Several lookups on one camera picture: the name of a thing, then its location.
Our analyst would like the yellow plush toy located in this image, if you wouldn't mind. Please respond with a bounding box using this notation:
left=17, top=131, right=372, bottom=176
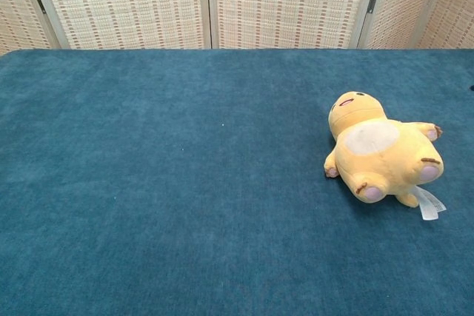
left=324, top=89, right=447, bottom=221

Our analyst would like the blue velvet table cloth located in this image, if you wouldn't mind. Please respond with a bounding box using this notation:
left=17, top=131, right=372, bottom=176
left=0, top=48, right=474, bottom=316

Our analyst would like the woven folding screen panel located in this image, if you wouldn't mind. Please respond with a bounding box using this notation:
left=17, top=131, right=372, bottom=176
left=24, top=0, right=213, bottom=50
left=0, top=0, right=53, bottom=56
left=414, top=0, right=474, bottom=50
left=206, top=0, right=381, bottom=50
left=356, top=0, right=447, bottom=50

